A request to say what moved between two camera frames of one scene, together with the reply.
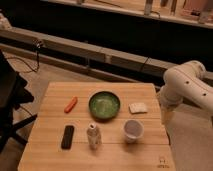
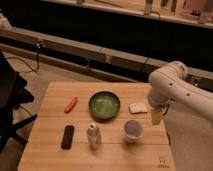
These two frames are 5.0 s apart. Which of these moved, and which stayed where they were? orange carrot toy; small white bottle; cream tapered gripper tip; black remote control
Moved: cream tapered gripper tip
Stayed: orange carrot toy; small white bottle; black remote control
